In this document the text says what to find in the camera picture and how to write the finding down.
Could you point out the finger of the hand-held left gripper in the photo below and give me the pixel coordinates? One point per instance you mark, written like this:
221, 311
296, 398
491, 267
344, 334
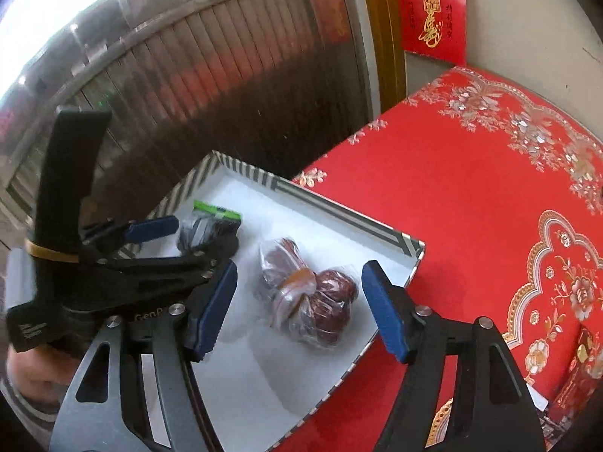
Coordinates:
153, 228
188, 266

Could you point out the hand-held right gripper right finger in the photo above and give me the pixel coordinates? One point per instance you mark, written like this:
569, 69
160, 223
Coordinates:
384, 313

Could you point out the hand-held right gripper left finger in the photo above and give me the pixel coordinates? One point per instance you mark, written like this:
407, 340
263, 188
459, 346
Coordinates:
212, 313

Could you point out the green snack packet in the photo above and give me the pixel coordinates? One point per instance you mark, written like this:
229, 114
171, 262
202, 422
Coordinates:
202, 227

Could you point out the clear plastic snack bag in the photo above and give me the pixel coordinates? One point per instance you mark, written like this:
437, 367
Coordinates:
329, 301

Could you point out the white box with striped rim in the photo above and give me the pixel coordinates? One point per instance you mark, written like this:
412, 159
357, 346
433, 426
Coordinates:
282, 207

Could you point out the person's left hand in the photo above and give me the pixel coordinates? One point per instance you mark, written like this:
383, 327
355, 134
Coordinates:
33, 372

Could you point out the red floral tablecloth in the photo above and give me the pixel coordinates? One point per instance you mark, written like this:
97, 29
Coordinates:
447, 197

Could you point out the red gold packet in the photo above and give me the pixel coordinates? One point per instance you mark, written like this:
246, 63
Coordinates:
579, 372

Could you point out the yellow wooden door frame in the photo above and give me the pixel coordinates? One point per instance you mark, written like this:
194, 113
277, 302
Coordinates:
381, 33

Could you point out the red wall banner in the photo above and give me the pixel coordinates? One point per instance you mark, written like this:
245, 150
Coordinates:
424, 9

